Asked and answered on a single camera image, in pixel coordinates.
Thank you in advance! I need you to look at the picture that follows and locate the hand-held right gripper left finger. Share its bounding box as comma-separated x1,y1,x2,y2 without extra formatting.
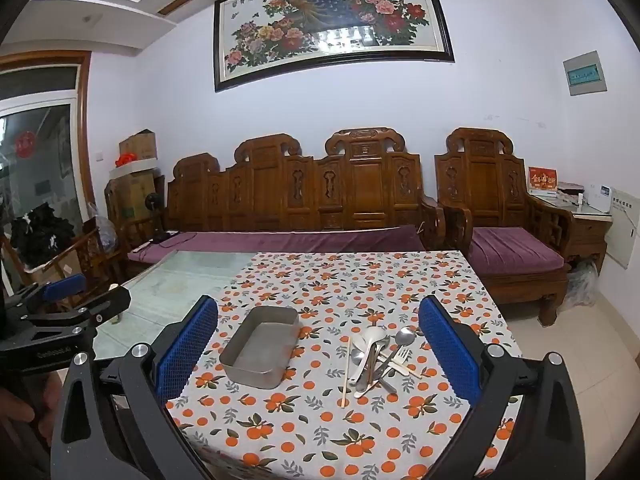
50,294,221,480

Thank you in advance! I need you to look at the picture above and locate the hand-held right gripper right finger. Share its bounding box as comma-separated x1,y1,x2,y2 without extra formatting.
417,295,586,480

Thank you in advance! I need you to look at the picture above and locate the wooden side table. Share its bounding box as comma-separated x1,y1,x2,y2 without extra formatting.
530,192,613,273

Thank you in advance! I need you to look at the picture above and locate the red gift box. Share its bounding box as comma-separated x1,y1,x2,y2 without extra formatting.
527,166,558,197

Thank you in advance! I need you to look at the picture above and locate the wooden chair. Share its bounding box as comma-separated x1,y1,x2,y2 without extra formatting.
50,215,126,306

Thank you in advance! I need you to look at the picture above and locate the square purple seat cushion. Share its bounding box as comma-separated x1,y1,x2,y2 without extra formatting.
467,226,566,276

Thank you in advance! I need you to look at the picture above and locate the large cardboard box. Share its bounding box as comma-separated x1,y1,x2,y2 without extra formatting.
105,167,166,241

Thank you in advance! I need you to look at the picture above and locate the pile of black cloth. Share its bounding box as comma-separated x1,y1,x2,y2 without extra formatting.
10,202,76,268

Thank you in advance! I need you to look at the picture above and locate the carved wooden sofa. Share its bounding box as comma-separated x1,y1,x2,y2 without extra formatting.
120,127,447,281

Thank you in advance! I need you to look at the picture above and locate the red round door sticker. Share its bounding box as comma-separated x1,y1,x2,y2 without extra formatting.
14,130,38,158

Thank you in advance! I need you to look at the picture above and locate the metal spoon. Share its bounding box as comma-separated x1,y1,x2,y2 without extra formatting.
372,327,417,378
349,349,368,391

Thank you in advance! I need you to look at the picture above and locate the white electronic device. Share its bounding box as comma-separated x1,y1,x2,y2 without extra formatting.
587,184,613,213

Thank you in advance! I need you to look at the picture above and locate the orange print tablecloth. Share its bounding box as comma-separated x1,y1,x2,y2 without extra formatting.
165,250,521,480

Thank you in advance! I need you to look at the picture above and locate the framed peacock painting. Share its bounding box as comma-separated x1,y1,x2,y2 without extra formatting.
212,0,456,93

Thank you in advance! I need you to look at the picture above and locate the grey wall panel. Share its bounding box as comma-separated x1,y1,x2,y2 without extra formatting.
562,50,608,96

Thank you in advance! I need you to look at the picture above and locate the wooden framed glass door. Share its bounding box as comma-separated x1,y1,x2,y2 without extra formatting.
0,50,96,271

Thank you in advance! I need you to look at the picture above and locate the grey plastic bag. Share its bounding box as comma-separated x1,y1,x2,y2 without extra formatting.
90,205,121,253

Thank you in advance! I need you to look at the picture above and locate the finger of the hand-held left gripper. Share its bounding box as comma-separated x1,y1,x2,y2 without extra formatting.
20,274,88,311
25,285,132,333

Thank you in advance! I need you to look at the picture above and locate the person's left hand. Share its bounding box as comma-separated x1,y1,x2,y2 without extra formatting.
0,374,62,445

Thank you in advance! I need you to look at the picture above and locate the clear plastic bag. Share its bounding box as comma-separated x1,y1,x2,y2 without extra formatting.
565,257,599,308

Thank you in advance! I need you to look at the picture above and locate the long purple sofa cushion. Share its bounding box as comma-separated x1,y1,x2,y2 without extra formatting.
127,225,426,266

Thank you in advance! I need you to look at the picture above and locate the metal tray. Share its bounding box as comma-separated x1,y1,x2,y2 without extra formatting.
219,305,301,391

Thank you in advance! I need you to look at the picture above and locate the carved wooden armchair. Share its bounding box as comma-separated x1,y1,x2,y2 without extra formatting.
434,127,576,326

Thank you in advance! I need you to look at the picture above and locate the small cardboard box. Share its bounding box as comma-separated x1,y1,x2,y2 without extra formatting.
119,129,158,162

